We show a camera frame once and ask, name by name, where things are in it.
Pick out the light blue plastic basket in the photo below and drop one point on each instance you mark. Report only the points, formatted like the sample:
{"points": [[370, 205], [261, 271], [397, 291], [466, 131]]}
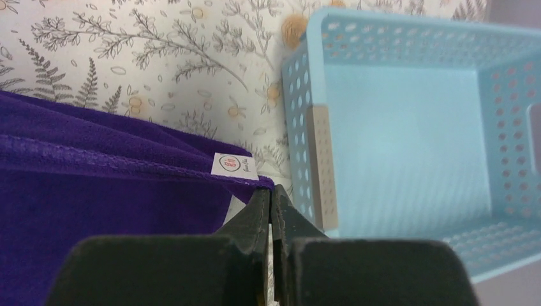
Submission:
{"points": [[415, 127]]}

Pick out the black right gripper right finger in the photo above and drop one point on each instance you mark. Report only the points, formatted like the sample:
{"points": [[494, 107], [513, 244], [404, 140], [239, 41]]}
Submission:
{"points": [[312, 269]]}

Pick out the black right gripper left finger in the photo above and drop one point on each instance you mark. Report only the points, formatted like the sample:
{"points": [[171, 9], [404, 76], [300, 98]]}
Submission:
{"points": [[228, 267]]}

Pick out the floral patterned table mat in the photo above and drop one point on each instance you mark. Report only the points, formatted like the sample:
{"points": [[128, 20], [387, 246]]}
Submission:
{"points": [[210, 68]]}

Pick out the purple towel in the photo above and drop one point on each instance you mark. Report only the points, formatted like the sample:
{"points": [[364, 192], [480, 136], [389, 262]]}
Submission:
{"points": [[68, 173]]}

